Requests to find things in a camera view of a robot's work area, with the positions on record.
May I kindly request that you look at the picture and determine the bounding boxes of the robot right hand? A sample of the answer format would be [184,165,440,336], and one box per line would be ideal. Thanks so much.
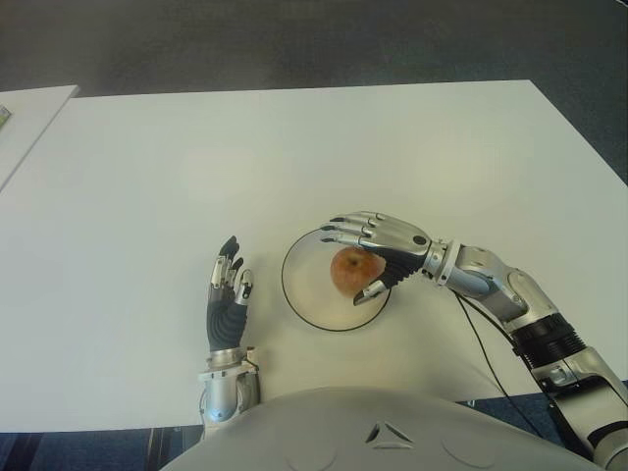
[317,210,434,307]

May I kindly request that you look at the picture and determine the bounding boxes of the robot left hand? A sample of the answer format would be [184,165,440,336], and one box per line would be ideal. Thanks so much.
[205,235,255,354]

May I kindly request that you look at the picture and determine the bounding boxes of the red yellow apple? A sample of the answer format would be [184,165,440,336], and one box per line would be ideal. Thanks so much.
[329,246,387,296]

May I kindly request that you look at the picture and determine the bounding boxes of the white plate black rim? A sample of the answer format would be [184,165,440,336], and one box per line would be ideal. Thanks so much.
[280,226,393,333]

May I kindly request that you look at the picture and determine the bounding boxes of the dark metal table leg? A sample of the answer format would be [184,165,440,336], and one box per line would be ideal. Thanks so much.
[148,428,174,471]

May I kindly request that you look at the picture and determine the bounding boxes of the grey robot torso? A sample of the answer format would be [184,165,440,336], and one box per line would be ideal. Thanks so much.
[159,386,598,471]

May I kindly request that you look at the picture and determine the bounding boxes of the white side table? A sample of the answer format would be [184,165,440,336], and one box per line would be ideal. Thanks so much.
[0,84,79,190]

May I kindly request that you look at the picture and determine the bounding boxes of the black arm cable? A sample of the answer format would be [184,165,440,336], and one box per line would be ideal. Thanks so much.
[454,292,544,445]

